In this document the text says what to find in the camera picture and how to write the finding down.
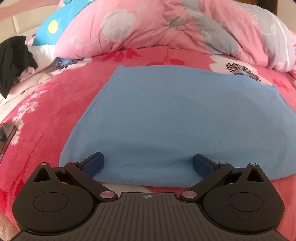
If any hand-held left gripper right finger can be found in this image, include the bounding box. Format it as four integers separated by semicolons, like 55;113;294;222
179;153;264;202

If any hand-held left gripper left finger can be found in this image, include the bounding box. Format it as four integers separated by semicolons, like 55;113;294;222
32;152;117;202

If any blue printed t-shirt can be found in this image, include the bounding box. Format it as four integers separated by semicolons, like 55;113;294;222
59;65;296;188

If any red floral blanket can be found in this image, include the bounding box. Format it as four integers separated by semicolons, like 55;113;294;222
0;46;296;232

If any black smartphone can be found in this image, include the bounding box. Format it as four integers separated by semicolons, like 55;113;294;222
0;124;18;160

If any beige cloth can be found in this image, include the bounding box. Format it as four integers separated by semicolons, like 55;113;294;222
0;66;52;107

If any white pillow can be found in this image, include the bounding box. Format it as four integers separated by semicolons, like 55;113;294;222
28;44;58;72

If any black garment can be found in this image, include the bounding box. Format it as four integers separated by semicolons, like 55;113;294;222
0;35;38;99

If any pink floral quilt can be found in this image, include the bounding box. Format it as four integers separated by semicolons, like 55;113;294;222
54;0;296;72

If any blue printed bedding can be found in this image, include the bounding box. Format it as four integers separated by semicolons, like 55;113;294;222
31;0;93;47

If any pink and cream headboard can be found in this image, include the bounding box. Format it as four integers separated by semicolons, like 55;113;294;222
0;0;60;44

